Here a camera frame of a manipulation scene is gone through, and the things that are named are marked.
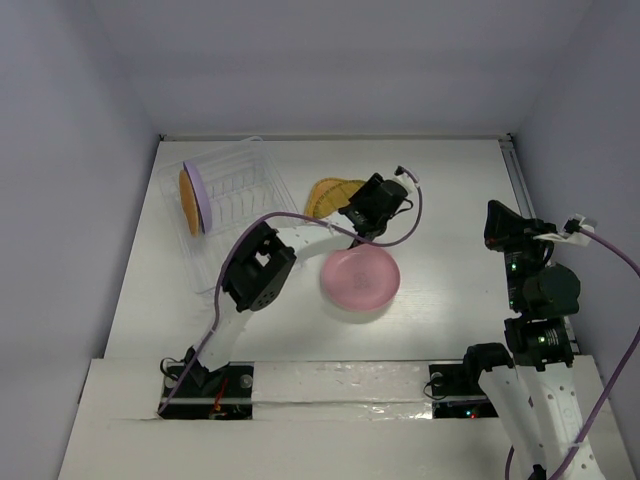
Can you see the clear wire dish rack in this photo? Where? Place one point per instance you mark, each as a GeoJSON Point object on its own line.
{"type": "Point", "coordinates": [241, 184]}

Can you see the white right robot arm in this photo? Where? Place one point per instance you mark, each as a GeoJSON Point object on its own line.
{"type": "Point", "coordinates": [529, 379]}

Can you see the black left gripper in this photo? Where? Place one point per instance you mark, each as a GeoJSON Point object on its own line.
{"type": "Point", "coordinates": [367, 190]}

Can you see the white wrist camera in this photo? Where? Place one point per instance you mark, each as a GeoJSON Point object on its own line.
{"type": "Point", "coordinates": [574, 232]}
{"type": "Point", "coordinates": [407, 179]}

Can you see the woven bamboo square plate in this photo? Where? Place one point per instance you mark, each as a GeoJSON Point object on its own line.
{"type": "Point", "coordinates": [318, 189]}

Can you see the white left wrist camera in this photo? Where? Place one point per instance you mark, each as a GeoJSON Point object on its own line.
{"type": "Point", "coordinates": [407, 179]}

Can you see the purple round plate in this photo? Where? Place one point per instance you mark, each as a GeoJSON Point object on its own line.
{"type": "Point", "coordinates": [201, 196]}

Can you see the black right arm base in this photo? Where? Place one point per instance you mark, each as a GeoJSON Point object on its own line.
{"type": "Point", "coordinates": [454, 396]}

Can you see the pink round plate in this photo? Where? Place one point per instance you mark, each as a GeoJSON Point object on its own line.
{"type": "Point", "coordinates": [361, 279]}

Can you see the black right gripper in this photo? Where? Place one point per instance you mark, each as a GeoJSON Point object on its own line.
{"type": "Point", "coordinates": [503, 228]}

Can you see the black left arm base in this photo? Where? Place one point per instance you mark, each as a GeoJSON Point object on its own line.
{"type": "Point", "coordinates": [225, 394]}

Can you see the aluminium rail on table edge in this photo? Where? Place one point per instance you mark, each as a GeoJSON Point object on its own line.
{"type": "Point", "coordinates": [520, 185]}

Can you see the orange wooden round plate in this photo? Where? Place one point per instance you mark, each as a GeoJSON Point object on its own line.
{"type": "Point", "coordinates": [189, 203]}

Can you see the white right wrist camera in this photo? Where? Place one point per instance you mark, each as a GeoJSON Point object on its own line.
{"type": "Point", "coordinates": [574, 232]}

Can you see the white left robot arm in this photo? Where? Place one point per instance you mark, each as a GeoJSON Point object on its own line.
{"type": "Point", "coordinates": [262, 258]}

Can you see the small woven bamboo plate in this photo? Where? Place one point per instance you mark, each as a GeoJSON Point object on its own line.
{"type": "Point", "coordinates": [337, 196]}

